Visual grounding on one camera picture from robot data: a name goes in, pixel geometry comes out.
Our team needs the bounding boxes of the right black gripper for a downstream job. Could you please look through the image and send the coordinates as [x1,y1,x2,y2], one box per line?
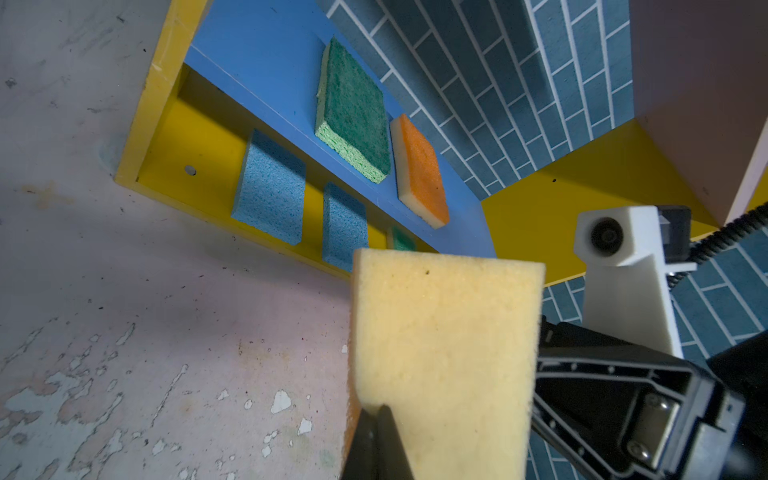
[532,321,767,479]

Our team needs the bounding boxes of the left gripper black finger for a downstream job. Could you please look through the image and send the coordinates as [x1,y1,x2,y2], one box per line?
[340,405,414,480]

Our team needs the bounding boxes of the pale yellow sponge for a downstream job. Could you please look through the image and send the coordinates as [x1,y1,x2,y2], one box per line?
[350,249,546,479]

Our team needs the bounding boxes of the bright green sponge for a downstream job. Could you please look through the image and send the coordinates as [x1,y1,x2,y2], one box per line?
[387,226,417,251]

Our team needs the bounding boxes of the orange sponge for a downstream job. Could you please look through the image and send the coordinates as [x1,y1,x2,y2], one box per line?
[390,114,450,229]

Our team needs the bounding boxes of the dark green scrub sponge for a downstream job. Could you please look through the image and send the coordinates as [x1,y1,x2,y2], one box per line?
[315,37,391,184]

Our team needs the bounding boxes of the yellow pink blue shelf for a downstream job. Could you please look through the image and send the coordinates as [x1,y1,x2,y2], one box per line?
[116,1,767,283]

